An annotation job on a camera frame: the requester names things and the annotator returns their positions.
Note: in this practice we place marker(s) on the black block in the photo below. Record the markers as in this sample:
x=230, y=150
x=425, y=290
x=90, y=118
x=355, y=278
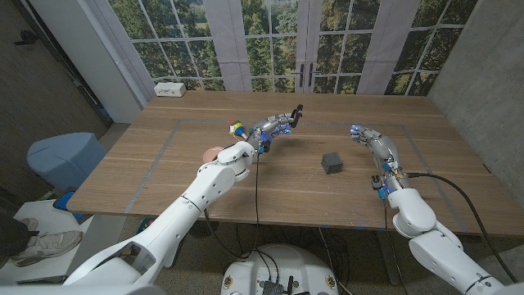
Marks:
x=331, y=164

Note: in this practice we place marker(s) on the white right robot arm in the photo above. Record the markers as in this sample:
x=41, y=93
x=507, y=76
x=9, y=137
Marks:
x=430, y=241

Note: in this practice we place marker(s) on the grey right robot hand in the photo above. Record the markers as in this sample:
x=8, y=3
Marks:
x=382, y=147

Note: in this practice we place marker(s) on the black trouser leg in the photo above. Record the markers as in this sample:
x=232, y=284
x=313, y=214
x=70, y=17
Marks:
x=12, y=237

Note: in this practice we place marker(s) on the white power strip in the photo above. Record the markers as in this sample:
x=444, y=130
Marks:
x=170, y=89

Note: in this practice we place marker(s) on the white robot torso base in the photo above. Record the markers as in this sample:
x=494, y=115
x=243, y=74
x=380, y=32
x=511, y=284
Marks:
x=282, y=262

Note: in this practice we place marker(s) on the blue box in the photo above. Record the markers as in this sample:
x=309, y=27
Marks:
x=63, y=201

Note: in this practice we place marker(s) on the multicoloured puzzle cube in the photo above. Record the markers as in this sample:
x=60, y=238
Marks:
x=236, y=128

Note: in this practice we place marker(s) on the grey sneaker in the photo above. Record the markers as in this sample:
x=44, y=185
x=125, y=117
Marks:
x=28, y=223
x=49, y=243

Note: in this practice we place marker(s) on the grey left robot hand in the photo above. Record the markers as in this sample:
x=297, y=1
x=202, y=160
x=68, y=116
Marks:
x=266, y=127

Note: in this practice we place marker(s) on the teal controller with red button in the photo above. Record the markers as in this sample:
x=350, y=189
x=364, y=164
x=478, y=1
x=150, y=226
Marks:
x=146, y=223

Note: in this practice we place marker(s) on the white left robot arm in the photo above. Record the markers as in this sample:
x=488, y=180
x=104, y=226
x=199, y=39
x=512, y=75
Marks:
x=196, y=201

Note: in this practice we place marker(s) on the pink round plate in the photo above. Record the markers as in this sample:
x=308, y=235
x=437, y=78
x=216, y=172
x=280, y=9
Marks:
x=210, y=155

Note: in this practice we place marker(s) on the blue-grey stool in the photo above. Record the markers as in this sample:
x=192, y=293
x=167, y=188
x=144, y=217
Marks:
x=65, y=160

